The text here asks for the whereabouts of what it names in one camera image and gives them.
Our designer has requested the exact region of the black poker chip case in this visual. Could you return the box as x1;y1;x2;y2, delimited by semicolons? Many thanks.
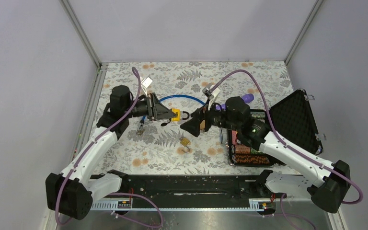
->
227;88;323;168

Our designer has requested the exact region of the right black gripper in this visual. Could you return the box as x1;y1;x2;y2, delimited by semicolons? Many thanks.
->
180;97;241;137

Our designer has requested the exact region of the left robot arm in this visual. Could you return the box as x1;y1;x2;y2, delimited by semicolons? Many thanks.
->
46;85;175;220

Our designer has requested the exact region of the blue cable lock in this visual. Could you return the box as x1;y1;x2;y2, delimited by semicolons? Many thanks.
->
136;94;205;135

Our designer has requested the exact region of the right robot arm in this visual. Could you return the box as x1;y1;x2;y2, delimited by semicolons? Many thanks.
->
180;96;350;213

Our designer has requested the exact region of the large brass padlock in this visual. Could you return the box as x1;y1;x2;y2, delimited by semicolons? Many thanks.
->
199;120;205;131

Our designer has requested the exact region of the purple cylinder tool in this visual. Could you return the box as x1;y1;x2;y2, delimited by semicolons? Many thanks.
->
215;93;254;111

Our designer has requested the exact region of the floral table mat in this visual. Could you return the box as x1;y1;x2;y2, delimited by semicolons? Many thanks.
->
94;61;294;175

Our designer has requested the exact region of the yellow padlock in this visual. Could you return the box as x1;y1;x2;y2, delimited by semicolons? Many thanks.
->
171;108;190;122

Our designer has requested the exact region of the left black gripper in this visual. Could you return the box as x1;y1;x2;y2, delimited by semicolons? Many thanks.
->
124;92;176;121

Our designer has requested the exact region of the small brass padlock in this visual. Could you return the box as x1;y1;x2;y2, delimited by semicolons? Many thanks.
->
180;137;191;153

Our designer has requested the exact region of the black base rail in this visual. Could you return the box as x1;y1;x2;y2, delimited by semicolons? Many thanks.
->
92;174;286;211

